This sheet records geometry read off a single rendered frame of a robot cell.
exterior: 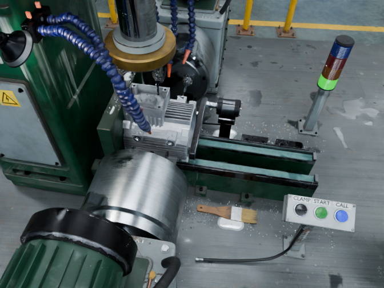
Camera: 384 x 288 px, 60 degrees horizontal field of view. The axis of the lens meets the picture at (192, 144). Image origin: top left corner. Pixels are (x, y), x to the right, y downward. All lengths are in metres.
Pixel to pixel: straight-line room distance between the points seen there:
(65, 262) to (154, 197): 0.32
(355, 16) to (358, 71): 2.30
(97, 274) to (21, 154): 0.67
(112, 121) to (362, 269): 0.87
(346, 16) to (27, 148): 3.56
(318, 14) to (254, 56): 2.30
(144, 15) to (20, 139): 0.50
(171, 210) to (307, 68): 1.18
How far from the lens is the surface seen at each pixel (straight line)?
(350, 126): 1.55
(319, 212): 0.90
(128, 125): 1.01
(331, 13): 4.08
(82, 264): 0.52
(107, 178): 0.81
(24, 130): 1.01
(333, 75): 1.25
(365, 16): 4.18
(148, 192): 0.77
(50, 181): 1.20
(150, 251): 0.71
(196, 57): 1.15
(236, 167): 1.11
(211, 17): 1.33
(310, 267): 1.14
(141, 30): 0.82
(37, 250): 0.53
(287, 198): 0.89
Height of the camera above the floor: 1.81
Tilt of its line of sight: 50 degrees down
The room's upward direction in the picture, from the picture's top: 2 degrees clockwise
